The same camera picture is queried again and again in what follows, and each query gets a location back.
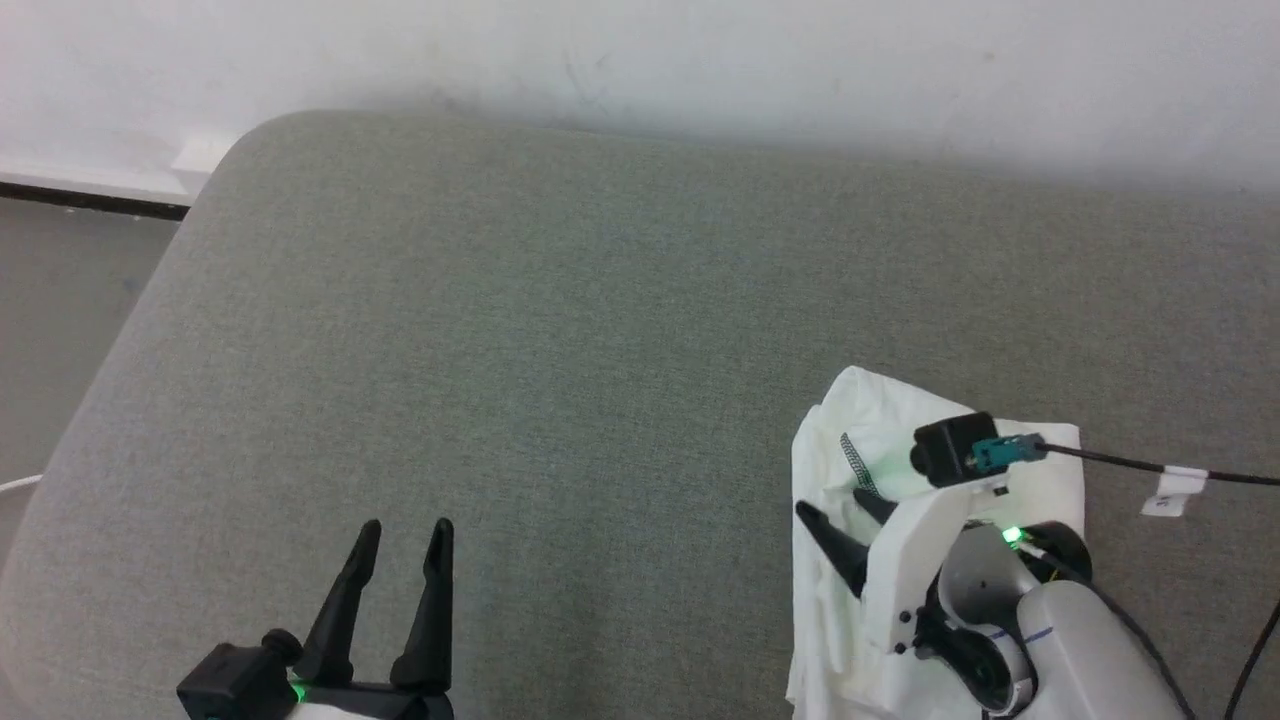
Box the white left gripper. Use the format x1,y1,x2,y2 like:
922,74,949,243
289,517,455,720

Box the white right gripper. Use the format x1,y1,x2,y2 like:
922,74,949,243
795,484,1012,657

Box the white long-sleeve shirt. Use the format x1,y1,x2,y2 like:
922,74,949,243
785,366,1087,720

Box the black baseboard strip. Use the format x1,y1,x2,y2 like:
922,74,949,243
0,180,192,222

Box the white right cable tag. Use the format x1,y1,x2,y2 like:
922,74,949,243
1141,465,1210,519

